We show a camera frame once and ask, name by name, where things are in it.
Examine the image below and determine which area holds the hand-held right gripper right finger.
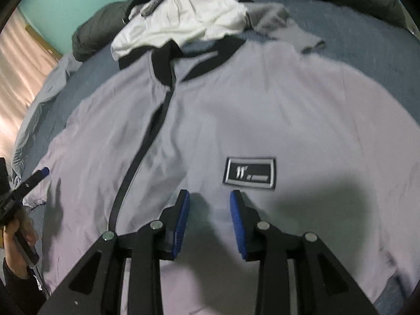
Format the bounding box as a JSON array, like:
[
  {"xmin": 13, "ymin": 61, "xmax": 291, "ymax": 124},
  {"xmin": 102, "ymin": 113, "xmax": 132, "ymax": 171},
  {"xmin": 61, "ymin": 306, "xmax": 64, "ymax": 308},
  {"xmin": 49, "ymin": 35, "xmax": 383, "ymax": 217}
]
[{"xmin": 230, "ymin": 190, "xmax": 381, "ymax": 315}]

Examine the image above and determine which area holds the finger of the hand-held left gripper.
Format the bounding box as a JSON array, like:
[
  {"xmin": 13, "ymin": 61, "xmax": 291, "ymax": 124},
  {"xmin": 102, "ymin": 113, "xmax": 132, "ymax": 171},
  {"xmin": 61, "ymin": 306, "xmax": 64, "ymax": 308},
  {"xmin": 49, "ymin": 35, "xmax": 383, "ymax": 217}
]
[{"xmin": 13, "ymin": 166, "xmax": 51, "ymax": 201}]

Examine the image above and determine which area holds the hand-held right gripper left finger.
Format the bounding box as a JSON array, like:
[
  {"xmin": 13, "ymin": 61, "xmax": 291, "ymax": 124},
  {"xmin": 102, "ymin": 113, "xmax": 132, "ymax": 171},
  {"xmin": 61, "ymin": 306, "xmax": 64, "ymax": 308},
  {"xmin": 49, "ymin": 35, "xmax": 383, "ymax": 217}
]
[{"xmin": 38, "ymin": 188, "xmax": 191, "ymax": 315}]

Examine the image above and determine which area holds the light grey jacket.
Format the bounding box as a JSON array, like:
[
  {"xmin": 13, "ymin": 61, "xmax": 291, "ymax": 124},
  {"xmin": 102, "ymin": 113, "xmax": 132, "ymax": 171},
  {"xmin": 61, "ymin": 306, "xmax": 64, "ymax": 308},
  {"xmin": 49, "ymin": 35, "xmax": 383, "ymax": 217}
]
[{"xmin": 24, "ymin": 36, "xmax": 420, "ymax": 315}]

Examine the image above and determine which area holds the person's left hand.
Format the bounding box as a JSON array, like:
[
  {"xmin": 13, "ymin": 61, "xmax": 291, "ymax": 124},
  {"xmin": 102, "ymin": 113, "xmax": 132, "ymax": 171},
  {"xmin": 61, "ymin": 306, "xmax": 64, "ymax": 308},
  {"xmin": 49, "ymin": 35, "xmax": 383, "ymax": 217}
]
[{"xmin": 3, "ymin": 215, "xmax": 39, "ymax": 280}]

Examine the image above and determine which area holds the light blue sheet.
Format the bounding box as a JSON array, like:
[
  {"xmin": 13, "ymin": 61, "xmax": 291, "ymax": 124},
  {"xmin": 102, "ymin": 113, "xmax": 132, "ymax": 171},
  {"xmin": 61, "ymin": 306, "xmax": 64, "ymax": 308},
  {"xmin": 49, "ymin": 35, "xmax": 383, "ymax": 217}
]
[{"xmin": 11, "ymin": 52, "xmax": 82, "ymax": 184}]

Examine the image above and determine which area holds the pink curtain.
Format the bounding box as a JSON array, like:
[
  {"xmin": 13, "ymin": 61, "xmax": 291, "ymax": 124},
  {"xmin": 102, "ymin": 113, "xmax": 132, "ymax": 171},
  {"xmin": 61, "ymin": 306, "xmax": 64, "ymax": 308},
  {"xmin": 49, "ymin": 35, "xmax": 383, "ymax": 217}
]
[{"xmin": 0, "ymin": 10, "xmax": 57, "ymax": 158}]

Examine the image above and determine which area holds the grey shirt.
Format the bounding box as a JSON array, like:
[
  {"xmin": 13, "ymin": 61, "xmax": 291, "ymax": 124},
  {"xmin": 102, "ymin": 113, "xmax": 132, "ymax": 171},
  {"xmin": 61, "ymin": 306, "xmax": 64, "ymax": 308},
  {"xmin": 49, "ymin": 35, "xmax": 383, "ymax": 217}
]
[{"xmin": 244, "ymin": 3, "xmax": 325, "ymax": 55}]

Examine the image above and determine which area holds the blue bed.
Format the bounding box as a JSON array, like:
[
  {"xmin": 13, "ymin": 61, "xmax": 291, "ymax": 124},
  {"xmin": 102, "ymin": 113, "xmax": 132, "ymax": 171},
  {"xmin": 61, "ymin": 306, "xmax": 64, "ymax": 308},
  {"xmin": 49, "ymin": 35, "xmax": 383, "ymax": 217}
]
[{"xmin": 12, "ymin": 0, "xmax": 420, "ymax": 315}]

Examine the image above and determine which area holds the wooden window frame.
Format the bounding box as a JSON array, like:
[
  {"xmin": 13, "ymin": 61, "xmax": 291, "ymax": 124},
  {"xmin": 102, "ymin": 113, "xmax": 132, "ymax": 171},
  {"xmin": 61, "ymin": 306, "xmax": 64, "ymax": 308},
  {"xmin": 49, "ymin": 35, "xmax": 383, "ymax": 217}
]
[{"xmin": 24, "ymin": 24, "xmax": 64, "ymax": 61}]

